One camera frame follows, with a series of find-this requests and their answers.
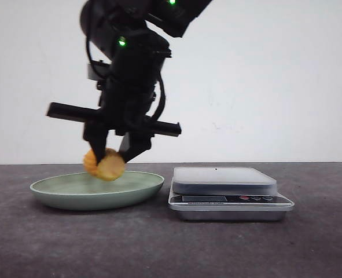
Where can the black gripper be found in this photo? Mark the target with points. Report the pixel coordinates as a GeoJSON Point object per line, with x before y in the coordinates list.
{"type": "Point", "coordinates": [132, 93]}

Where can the yellow corn cob piece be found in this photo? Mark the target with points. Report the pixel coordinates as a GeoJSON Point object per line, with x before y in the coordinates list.
{"type": "Point", "coordinates": [110, 168]}

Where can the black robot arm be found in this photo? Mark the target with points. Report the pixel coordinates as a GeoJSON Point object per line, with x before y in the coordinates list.
{"type": "Point", "coordinates": [173, 17]}

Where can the green round plate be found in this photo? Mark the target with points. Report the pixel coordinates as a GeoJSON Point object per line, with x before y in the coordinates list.
{"type": "Point", "coordinates": [83, 192]}

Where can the silver digital kitchen scale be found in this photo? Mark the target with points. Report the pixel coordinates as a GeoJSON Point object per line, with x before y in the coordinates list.
{"type": "Point", "coordinates": [226, 194]}

